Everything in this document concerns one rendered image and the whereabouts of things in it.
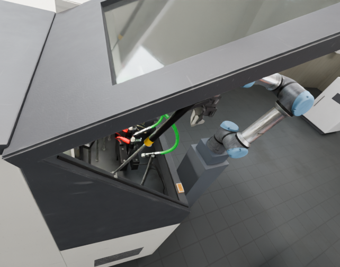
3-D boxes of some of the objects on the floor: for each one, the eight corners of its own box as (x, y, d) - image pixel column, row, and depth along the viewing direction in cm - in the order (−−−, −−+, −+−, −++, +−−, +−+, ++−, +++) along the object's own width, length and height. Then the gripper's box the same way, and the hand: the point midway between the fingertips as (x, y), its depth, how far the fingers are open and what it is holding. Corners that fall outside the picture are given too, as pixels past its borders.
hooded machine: (321, 135, 408) (400, 73, 304) (297, 115, 448) (360, 53, 343) (337, 132, 445) (412, 76, 341) (313, 114, 485) (374, 58, 380)
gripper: (224, 99, 82) (205, 132, 96) (216, 88, 87) (198, 120, 102) (208, 98, 78) (190, 132, 93) (200, 86, 84) (185, 119, 98)
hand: (191, 124), depth 95 cm, fingers closed
